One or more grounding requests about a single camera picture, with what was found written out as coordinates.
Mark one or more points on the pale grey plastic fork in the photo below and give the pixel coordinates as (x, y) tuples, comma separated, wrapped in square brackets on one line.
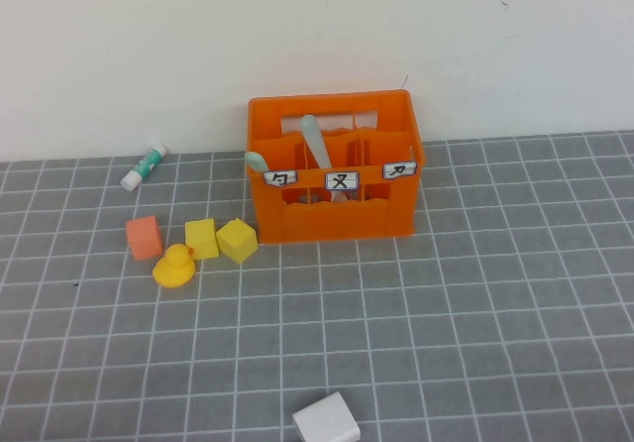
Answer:
[(316, 140)]

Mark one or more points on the mint green plastic spoon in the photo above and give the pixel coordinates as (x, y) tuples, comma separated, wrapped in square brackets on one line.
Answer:
[(255, 161)]

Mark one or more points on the orange plastic cutlery crate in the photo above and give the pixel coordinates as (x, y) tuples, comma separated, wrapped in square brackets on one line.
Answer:
[(342, 221)]

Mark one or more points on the white label with fork character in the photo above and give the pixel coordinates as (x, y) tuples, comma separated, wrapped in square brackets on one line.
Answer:
[(342, 180)]

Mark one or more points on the white label with spoon character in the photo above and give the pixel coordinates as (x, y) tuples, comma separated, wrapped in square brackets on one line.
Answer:
[(280, 178)]

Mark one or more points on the yellow foam cube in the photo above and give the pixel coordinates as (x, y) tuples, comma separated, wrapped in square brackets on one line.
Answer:
[(238, 243), (202, 239)]

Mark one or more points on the white label with knife character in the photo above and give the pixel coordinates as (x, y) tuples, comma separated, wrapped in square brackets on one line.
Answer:
[(400, 170)]

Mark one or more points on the yellow rubber duck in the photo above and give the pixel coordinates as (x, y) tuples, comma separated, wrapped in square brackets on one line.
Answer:
[(173, 267)]

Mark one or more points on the salmon orange foam cube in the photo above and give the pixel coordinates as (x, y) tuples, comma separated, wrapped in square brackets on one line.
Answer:
[(144, 238)]

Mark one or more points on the white green glue stick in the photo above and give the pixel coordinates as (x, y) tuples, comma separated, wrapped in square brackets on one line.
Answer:
[(143, 167)]

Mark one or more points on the grey white-grid tablecloth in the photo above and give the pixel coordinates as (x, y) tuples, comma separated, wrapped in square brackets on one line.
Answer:
[(495, 313)]

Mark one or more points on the white power adapter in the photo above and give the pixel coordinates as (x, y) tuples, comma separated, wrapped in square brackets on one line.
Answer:
[(327, 419)]

